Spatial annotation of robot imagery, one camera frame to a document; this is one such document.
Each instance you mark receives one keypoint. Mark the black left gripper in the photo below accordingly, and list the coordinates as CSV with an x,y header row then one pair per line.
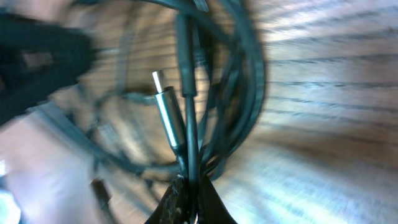
x,y
38,58

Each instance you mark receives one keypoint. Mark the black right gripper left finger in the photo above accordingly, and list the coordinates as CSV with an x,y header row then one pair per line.
x,y
172,208

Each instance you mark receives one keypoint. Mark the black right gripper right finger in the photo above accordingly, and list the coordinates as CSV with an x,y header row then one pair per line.
x,y
211,208

